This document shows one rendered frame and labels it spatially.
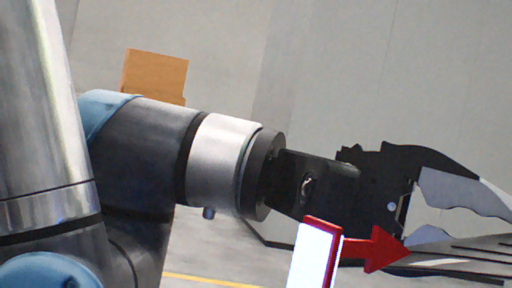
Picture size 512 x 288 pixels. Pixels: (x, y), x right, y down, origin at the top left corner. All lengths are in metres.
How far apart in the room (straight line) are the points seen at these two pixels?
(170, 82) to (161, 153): 8.00
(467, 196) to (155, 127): 0.23
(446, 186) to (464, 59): 6.48
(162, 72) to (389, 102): 2.58
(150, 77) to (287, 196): 8.04
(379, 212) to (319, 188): 0.09
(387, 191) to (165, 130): 0.17
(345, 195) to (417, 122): 6.44
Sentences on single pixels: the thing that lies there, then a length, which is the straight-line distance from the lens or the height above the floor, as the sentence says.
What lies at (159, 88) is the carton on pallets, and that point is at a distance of 8.68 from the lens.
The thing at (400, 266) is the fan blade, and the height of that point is 1.16.
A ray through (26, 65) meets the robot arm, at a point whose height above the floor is 1.23.
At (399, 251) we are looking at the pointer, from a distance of 0.47.
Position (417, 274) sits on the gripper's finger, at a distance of 0.66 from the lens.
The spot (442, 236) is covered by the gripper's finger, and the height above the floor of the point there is 1.17.
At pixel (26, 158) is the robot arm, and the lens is 0.59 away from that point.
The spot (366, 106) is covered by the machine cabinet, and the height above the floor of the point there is 1.16.
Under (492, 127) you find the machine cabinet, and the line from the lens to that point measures 7.27.
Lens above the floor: 1.25
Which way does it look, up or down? 4 degrees down
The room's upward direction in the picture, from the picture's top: 12 degrees clockwise
